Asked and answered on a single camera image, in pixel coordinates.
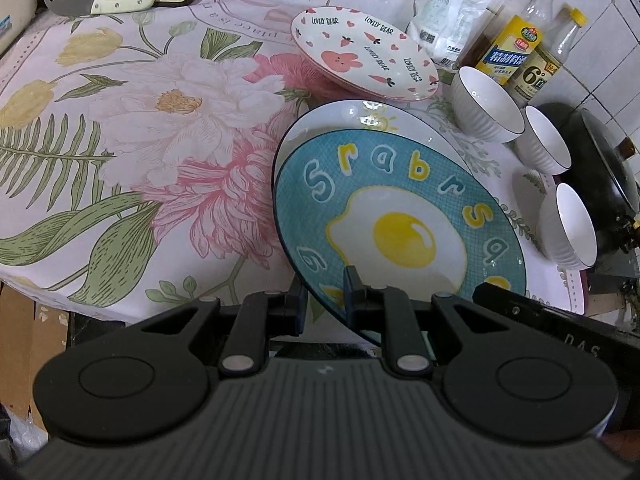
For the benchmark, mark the white plastic packet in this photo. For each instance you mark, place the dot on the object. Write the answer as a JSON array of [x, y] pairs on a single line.
[[472, 20], [432, 15]]

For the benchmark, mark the black wok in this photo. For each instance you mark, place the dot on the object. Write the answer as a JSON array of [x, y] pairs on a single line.
[[607, 230]]

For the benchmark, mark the floral tablecloth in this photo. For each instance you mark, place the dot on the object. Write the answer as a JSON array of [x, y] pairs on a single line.
[[100, 160]]

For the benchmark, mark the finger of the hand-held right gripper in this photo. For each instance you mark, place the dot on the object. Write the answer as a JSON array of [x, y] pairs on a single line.
[[505, 305]]

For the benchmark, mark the blue fried egg plate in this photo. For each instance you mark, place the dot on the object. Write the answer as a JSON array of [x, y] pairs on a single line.
[[400, 185]]

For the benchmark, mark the white ribbed bowl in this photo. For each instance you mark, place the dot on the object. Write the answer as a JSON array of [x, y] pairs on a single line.
[[542, 142], [482, 105], [570, 225]]

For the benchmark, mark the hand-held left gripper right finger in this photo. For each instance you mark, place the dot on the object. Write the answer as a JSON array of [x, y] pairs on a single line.
[[351, 305]]

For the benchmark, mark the glass wok lid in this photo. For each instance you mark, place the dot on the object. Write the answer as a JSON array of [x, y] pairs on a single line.
[[600, 150]]

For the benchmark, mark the large yellow label bottle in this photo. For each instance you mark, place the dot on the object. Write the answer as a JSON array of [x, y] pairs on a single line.
[[515, 40]]

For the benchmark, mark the small yellow cap bottle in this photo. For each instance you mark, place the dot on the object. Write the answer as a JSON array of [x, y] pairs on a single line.
[[550, 65]]

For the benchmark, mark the cardboard box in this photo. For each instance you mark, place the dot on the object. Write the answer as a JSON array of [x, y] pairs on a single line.
[[30, 340]]

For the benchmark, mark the white plate with blue rim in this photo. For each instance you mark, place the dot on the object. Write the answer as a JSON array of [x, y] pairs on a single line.
[[330, 120]]

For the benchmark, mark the pink bunny print plate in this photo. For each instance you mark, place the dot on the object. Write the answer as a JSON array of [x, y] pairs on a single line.
[[360, 50]]

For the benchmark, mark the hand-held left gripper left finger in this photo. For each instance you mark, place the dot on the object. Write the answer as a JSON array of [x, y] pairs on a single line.
[[300, 310]]

